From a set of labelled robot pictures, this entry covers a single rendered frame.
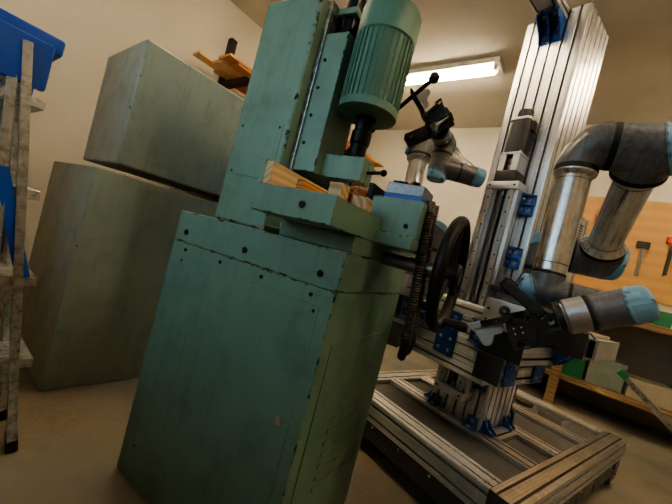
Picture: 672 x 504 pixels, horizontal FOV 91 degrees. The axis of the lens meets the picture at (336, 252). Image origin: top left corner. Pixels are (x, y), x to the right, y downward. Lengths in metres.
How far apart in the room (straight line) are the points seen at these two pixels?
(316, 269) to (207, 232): 0.38
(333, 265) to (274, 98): 0.60
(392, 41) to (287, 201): 0.56
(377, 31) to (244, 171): 0.54
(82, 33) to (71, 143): 0.73
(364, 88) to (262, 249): 0.51
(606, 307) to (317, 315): 0.58
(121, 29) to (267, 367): 2.83
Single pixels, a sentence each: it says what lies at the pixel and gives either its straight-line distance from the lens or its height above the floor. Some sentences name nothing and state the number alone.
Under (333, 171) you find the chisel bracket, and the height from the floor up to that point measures 1.02.
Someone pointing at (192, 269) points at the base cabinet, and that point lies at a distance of 1.00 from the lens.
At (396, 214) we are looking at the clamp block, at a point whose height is 0.92.
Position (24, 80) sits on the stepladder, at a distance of 1.21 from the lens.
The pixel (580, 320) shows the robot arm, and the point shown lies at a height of 0.78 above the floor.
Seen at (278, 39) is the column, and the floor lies 1.39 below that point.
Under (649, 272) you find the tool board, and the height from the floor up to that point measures 1.30.
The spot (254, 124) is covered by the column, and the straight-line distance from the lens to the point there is 1.13.
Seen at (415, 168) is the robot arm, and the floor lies 1.26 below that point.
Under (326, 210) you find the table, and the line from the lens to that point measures 0.63.
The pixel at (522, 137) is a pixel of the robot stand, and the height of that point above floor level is 1.44.
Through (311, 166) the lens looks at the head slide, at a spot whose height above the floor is 1.02.
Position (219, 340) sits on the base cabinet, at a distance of 0.92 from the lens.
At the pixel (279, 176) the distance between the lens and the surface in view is 0.75.
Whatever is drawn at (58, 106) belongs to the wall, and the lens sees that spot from 3.02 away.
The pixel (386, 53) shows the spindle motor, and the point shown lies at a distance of 1.04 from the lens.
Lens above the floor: 0.80
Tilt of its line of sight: 1 degrees down
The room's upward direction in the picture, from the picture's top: 15 degrees clockwise
